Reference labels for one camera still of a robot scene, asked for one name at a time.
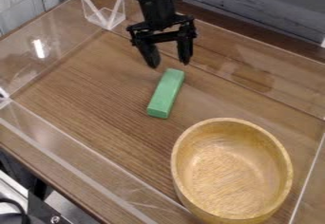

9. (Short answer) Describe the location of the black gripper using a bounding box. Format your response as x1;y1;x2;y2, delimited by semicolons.
127;0;196;68

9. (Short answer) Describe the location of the green rectangular block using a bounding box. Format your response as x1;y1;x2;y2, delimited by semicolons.
146;68;186;119

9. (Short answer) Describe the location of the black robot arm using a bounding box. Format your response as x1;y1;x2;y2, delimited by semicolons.
126;0;196;68

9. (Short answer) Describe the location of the brown wooden bowl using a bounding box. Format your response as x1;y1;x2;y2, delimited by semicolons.
170;118;293;224

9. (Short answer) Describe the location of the clear acrylic corner bracket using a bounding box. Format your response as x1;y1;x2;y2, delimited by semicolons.
81;0;126;30

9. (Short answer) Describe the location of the clear acrylic tray wall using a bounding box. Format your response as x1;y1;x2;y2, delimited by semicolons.
0;0;325;224

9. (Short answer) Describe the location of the black cable bottom left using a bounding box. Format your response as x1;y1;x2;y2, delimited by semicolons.
0;196;28;224

